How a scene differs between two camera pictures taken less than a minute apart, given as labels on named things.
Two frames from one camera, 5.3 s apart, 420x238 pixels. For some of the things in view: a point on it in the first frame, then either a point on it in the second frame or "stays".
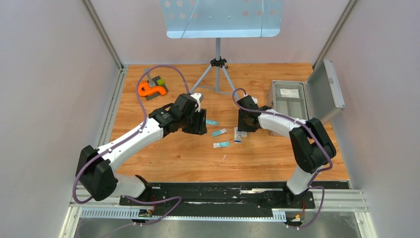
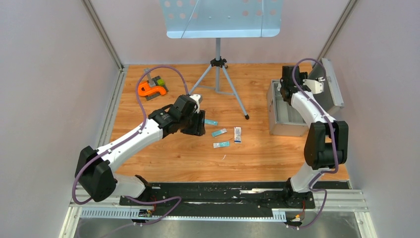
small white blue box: [237, 136] stays
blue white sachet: [225, 144] stays
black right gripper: [241, 127] → [302, 76]
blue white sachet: [219, 132] stays
